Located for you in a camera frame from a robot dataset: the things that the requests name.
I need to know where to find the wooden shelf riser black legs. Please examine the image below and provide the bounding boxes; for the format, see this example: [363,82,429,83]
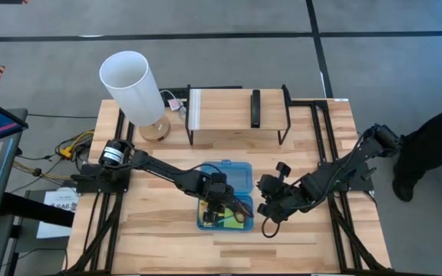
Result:
[184,84,292,146]

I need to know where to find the white shade table lamp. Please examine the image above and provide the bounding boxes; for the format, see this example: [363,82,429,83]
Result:
[98,50,172,143]

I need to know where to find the blue plastic pencil case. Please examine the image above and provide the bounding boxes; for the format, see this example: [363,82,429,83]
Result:
[196,159,256,233]

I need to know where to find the black aluminium frame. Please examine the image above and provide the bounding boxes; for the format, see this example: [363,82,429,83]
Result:
[64,100,137,275]
[282,84,394,275]

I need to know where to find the yellow and black cable bundle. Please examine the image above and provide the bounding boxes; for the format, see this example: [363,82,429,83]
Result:
[54,129,96,159]

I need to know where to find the white plug adapter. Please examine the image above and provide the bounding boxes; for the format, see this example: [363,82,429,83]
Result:
[168,98,185,113]

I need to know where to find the person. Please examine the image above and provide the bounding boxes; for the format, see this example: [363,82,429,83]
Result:
[391,90,442,203]

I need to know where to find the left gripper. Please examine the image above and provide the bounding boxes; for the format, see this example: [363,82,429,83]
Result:
[199,171,238,225]

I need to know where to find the black stand bar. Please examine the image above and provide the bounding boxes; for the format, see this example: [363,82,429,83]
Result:
[0,191,76,228]

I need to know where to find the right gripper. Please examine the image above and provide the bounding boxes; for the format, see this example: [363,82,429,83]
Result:
[257,161,312,225]

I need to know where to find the red-handled scissors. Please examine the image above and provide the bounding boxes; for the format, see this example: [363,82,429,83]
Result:
[230,197,255,225]

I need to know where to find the white paper sheet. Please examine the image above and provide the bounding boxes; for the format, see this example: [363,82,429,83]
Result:
[36,186,81,240]

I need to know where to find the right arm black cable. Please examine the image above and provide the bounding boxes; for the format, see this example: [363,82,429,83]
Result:
[260,215,282,239]

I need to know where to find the yellow green crayon box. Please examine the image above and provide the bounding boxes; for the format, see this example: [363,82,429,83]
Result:
[200,199,226,230]

